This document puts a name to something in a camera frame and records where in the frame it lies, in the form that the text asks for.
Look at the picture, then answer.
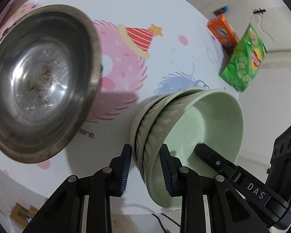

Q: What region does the green ceramic bowl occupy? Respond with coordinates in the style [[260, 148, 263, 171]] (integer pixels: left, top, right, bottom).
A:
[[135, 88, 209, 175], [143, 90, 244, 209]]

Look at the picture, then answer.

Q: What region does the steel bowl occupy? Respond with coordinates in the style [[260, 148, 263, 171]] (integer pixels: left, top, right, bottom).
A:
[[0, 4, 102, 163]]

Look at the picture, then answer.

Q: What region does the cardboard box on floor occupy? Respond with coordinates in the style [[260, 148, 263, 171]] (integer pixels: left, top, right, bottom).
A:
[[10, 203, 38, 227]]

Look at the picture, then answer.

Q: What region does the green Lays chips bag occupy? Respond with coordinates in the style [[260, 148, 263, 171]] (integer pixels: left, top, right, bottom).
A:
[[220, 24, 267, 92]]

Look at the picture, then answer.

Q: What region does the orange Ovaltine biscuit box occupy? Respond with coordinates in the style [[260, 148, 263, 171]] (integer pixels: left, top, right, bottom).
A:
[[207, 15, 239, 56]]

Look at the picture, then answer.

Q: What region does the cartoon printed tablecloth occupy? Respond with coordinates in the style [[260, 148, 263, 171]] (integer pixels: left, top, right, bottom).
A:
[[0, 0, 241, 215]]

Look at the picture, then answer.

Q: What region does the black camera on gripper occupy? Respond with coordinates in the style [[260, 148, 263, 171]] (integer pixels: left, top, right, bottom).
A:
[[266, 126, 291, 205]]

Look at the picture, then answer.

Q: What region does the black cable under table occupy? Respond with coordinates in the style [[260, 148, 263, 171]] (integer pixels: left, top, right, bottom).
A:
[[151, 212, 182, 233]]

